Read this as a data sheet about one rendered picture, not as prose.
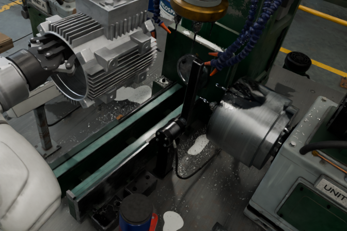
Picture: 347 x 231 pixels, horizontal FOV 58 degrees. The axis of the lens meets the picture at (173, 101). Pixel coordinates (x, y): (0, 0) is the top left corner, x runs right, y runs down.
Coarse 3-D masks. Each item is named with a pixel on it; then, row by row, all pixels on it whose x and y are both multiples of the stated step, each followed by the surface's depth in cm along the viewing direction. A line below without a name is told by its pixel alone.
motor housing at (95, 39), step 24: (48, 24) 62; (72, 24) 62; (96, 24) 65; (72, 48) 61; (96, 48) 64; (120, 48) 67; (96, 72) 62; (120, 72) 69; (72, 96) 71; (96, 96) 66
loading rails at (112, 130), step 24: (168, 96) 124; (120, 120) 110; (144, 120) 118; (168, 120) 115; (192, 120) 129; (96, 144) 103; (120, 144) 113; (144, 144) 104; (72, 168) 96; (96, 168) 108; (120, 168) 96; (144, 168) 112; (72, 192) 89; (96, 192) 92; (72, 216) 96
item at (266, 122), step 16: (240, 80) 97; (256, 80) 101; (224, 96) 94; (240, 96) 93; (256, 96) 93; (272, 96) 93; (224, 112) 93; (240, 112) 92; (256, 112) 90; (272, 112) 90; (288, 112) 91; (208, 128) 98; (224, 128) 94; (240, 128) 91; (256, 128) 89; (272, 128) 89; (288, 128) 95; (224, 144) 97; (240, 144) 92; (256, 144) 89; (272, 144) 88; (240, 160) 98; (256, 160) 93
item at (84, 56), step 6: (42, 24) 64; (144, 24) 71; (150, 24) 72; (42, 30) 64; (48, 30) 64; (144, 30) 72; (150, 30) 71; (78, 54) 60; (84, 54) 60; (90, 54) 61; (84, 60) 60; (90, 60) 60; (48, 78) 74; (84, 102) 68; (90, 102) 68; (84, 108) 69
